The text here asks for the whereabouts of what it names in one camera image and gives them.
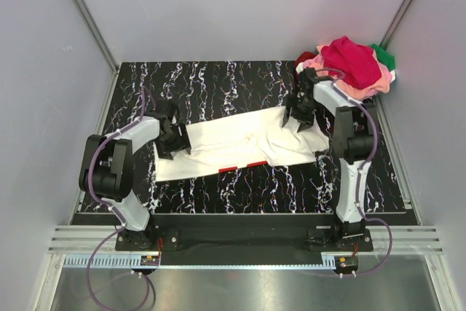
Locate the aluminium corner post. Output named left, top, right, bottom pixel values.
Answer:
left=50, top=0, right=121, bottom=71
left=379, top=0, right=414, bottom=50

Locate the green t-shirt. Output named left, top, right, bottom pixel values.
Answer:
left=369, top=44, right=396, bottom=71

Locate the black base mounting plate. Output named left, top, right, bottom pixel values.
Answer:
left=116, top=213, right=373, bottom=253

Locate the grey slotted cable duct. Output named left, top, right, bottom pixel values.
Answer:
left=64, top=254, right=336, bottom=270

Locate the right aluminium corner post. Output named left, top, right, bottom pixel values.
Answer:
left=379, top=0, right=414, bottom=50

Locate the dark red t-shirt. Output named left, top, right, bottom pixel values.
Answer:
left=294, top=51, right=317, bottom=79

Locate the left aluminium corner post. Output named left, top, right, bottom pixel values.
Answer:
left=50, top=0, right=121, bottom=71

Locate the white t-shirt red print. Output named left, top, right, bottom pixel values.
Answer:
left=154, top=106, right=329, bottom=182

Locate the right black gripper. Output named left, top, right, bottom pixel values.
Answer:
left=281, top=94, right=317, bottom=133

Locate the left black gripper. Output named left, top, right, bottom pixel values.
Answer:
left=155, top=123, right=191, bottom=161

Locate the pink t-shirt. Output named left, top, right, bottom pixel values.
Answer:
left=300, top=45, right=396, bottom=101

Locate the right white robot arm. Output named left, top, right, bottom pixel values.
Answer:
left=282, top=68, right=379, bottom=250

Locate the magenta t-shirt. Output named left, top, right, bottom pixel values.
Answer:
left=320, top=36, right=382, bottom=90

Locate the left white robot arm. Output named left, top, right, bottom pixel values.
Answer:
left=79, top=99, right=191, bottom=250

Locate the aluminium rail profile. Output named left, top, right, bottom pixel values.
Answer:
left=48, top=226, right=443, bottom=255

